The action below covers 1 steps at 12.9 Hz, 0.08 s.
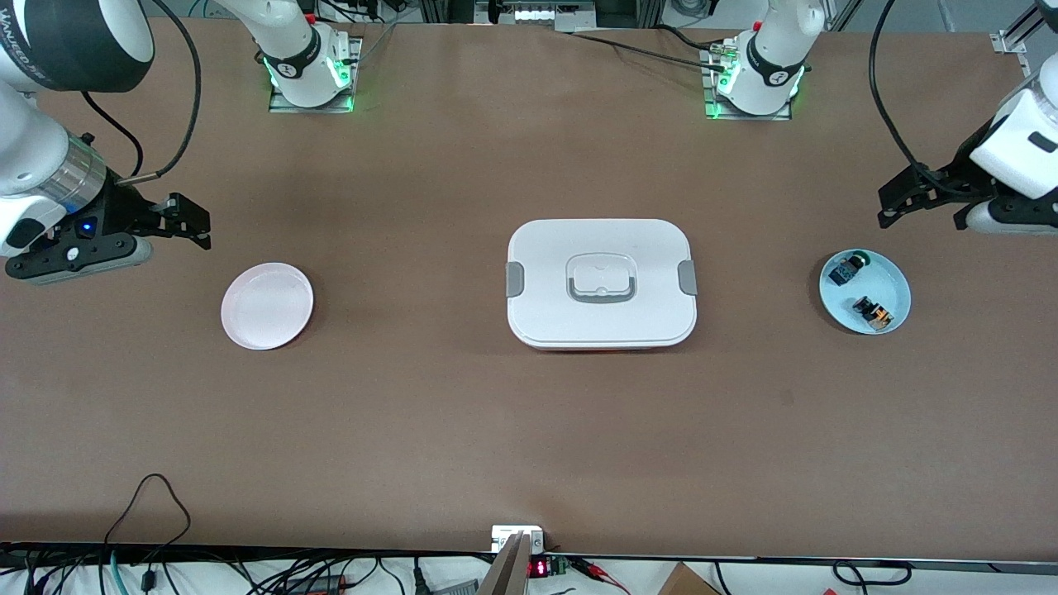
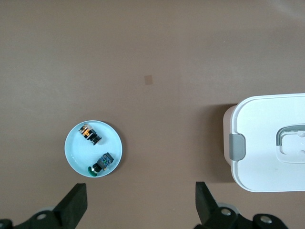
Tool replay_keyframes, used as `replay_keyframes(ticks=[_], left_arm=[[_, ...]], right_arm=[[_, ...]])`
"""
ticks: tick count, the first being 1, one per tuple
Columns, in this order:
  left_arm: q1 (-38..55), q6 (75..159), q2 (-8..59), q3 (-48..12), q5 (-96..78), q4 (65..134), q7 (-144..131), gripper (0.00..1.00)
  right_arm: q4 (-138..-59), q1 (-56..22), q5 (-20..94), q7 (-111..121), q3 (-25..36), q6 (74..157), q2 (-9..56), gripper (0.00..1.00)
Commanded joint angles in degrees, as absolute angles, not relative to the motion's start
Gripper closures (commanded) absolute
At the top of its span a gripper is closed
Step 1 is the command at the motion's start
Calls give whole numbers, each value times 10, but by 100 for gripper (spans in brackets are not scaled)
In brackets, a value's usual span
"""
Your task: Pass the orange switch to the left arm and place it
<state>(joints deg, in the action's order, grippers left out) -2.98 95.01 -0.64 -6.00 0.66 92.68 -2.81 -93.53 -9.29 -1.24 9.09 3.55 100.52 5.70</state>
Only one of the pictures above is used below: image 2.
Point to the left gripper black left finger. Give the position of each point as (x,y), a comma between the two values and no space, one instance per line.
(69,210)

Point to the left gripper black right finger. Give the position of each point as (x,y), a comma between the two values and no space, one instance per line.
(212,214)

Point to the orange push button switch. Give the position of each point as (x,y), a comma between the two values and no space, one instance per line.
(89,134)

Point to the light blue round plate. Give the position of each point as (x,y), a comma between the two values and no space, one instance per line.
(78,152)

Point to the brown tape patch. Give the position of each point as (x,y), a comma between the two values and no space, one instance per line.
(148,80)

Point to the green push button switch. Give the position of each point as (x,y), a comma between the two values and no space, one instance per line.
(102,163)

